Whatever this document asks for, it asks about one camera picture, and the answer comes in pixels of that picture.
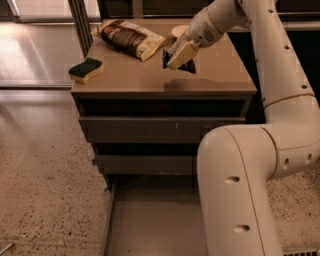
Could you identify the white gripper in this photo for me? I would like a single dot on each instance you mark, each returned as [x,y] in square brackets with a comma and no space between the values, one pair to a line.
[201,31]

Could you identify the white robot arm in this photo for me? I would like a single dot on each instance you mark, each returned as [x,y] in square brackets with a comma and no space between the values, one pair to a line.
[235,162]

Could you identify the brown drawer cabinet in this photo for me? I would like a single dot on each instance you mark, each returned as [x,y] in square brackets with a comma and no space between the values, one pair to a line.
[129,87]

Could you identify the top drawer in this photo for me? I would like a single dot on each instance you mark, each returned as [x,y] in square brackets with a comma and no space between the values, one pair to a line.
[155,130]

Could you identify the middle drawer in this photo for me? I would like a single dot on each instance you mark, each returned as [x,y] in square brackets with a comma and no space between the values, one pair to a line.
[146,165]

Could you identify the open bottom drawer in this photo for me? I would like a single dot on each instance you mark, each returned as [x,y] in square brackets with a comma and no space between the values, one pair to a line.
[154,220]

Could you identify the white ceramic bowl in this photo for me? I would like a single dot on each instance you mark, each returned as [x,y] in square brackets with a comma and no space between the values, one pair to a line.
[179,30]

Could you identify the brown chip bag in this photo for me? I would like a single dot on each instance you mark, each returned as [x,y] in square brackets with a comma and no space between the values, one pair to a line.
[129,37]

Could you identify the green yellow sponge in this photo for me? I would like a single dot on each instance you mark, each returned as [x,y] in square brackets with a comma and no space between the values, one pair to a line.
[86,70]

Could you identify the floor vent grille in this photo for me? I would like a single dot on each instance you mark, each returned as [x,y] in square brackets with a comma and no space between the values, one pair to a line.
[303,252]

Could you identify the metal rod on floor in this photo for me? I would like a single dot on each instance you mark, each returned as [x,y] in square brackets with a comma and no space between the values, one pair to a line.
[5,249]

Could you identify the dark metal post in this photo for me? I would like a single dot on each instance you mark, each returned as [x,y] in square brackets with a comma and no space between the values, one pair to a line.
[80,19]

